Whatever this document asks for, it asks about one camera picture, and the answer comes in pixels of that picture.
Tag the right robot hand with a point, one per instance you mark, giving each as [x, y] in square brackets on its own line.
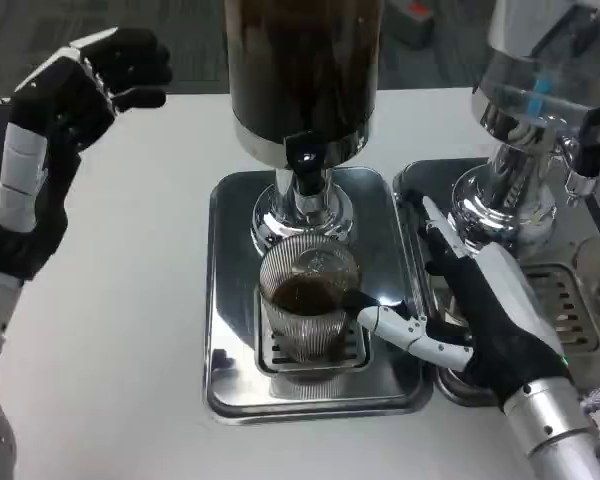
[505, 320]

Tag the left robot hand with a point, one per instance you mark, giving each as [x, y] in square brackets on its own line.
[55, 115]

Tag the clear ribbed glass cup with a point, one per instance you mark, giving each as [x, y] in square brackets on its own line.
[305, 320]

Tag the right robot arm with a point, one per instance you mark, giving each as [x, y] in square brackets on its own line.
[555, 430]

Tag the steel slotted tray grid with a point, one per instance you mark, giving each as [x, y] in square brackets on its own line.
[361, 347]
[570, 310]

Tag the steel drip tray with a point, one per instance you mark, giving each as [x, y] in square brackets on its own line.
[412, 175]
[235, 300]

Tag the clear drink dispenser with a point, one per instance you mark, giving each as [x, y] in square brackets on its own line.
[515, 115]

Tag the dark drink dispenser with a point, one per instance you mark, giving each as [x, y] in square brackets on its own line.
[305, 75]

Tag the green box with red top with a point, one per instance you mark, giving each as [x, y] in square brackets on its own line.
[412, 25]

